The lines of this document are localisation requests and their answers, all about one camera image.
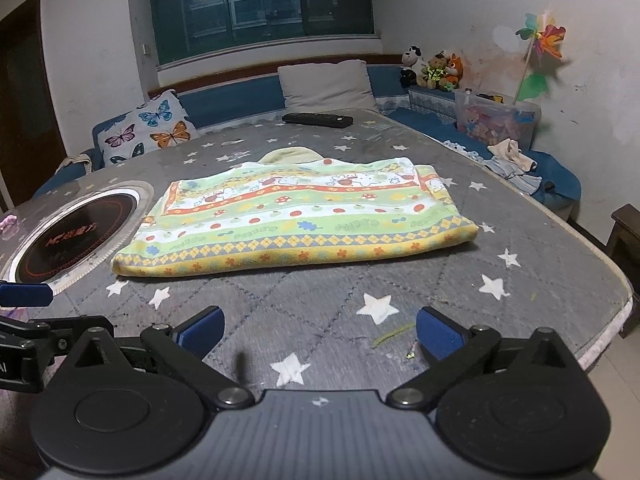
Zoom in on orange fox plush toy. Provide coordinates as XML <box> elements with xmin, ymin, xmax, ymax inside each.
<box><xmin>440</xmin><ymin>54</ymin><xmax>467</xmax><ymax>93</ymax></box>

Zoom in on clear plastic toy box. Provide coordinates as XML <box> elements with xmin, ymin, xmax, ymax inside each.
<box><xmin>454</xmin><ymin>90</ymin><xmax>542</xmax><ymax>151</ymax></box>

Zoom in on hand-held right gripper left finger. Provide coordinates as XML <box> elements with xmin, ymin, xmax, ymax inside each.
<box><xmin>61</xmin><ymin>305</ymin><xmax>255</xmax><ymax>409</ymax></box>

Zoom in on round built-in induction hob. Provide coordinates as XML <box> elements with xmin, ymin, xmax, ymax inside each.
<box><xmin>0</xmin><ymin>180</ymin><xmax>157</xmax><ymax>297</ymax></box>

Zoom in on large window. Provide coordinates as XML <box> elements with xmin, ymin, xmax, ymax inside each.
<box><xmin>147</xmin><ymin>0</ymin><xmax>377</xmax><ymax>70</ymax></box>

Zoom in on butterfly print pillow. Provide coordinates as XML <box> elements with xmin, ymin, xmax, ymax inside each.
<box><xmin>92</xmin><ymin>89</ymin><xmax>199</xmax><ymax>167</ymax></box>

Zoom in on colourful pinwheel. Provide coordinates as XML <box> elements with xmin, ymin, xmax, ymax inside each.
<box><xmin>514</xmin><ymin>11</ymin><xmax>567</xmax><ymax>104</ymax></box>

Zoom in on beige socks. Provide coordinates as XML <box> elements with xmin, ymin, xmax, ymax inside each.
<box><xmin>487</xmin><ymin>138</ymin><xmax>539</xmax><ymax>172</ymax></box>

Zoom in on dark wooden stool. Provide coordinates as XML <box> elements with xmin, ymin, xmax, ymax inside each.
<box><xmin>605</xmin><ymin>203</ymin><xmax>640</xmax><ymax>339</ymax></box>

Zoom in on blue sofa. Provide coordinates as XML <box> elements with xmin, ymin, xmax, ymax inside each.
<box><xmin>32</xmin><ymin>55</ymin><xmax>583</xmax><ymax>221</ymax></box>

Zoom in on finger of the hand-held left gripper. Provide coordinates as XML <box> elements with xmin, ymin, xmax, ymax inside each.
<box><xmin>0</xmin><ymin>314</ymin><xmax>115</xmax><ymax>356</ymax></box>
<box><xmin>0</xmin><ymin>283</ymin><xmax>54</xmax><ymax>308</ymax></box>

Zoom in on colourful patterned child's garment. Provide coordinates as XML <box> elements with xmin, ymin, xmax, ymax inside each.
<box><xmin>111</xmin><ymin>145</ymin><xmax>478</xmax><ymax>281</ymax></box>

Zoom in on brown wooden door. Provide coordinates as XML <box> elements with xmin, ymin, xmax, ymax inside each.
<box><xmin>0</xmin><ymin>0</ymin><xmax>68</xmax><ymax>211</ymax></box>

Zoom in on brown bear plush toy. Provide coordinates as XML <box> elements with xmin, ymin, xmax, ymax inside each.
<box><xmin>420</xmin><ymin>51</ymin><xmax>449</xmax><ymax>91</ymax></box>

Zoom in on beige cloth on sofa arm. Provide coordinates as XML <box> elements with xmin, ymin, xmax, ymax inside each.
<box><xmin>54</xmin><ymin>152</ymin><xmax>95</xmax><ymax>177</ymax></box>

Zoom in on black remote control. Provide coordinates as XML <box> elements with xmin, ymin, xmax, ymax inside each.
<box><xmin>282</xmin><ymin>112</ymin><xmax>355</xmax><ymax>129</ymax></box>

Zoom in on beige pillow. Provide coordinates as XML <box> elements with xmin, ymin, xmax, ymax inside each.
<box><xmin>277</xmin><ymin>59</ymin><xmax>379</xmax><ymax>114</ymax></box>

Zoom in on grey crumpled clothes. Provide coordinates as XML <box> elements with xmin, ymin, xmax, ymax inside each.
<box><xmin>487</xmin><ymin>156</ymin><xmax>557</xmax><ymax>195</ymax></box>

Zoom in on panda plush toy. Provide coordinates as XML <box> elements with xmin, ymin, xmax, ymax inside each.
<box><xmin>400</xmin><ymin>45</ymin><xmax>427</xmax><ymax>88</ymax></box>

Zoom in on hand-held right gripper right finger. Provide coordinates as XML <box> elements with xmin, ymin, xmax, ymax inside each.
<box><xmin>387</xmin><ymin>306</ymin><xmax>581</xmax><ymax>409</ymax></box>

